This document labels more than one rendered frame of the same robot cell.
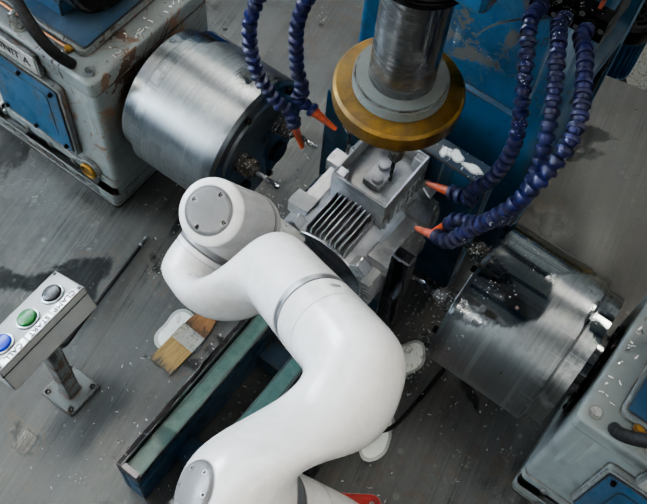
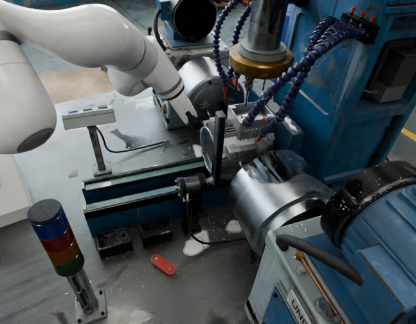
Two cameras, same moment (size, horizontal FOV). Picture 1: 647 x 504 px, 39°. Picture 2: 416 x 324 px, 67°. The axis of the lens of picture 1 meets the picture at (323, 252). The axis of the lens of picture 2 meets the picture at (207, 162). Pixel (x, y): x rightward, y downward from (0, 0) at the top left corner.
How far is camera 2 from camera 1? 80 cm
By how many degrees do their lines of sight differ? 30
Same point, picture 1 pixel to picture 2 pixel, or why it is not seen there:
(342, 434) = (38, 15)
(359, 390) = (69, 10)
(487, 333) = (251, 184)
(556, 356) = (278, 205)
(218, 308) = (112, 72)
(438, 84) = (276, 51)
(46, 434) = (81, 176)
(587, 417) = (272, 234)
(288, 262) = not seen: hidden behind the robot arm
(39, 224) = (139, 123)
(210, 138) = (192, 83)
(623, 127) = not seen: hidden behind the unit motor
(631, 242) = not seen: hidden behind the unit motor
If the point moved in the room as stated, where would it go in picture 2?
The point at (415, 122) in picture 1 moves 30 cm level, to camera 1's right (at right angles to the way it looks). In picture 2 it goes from (257, 62) to (371, 105)
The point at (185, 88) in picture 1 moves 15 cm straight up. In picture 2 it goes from (195, 67) to (196, 26)
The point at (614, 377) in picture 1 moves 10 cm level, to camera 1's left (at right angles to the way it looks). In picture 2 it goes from (303, 226) to (263, 201)
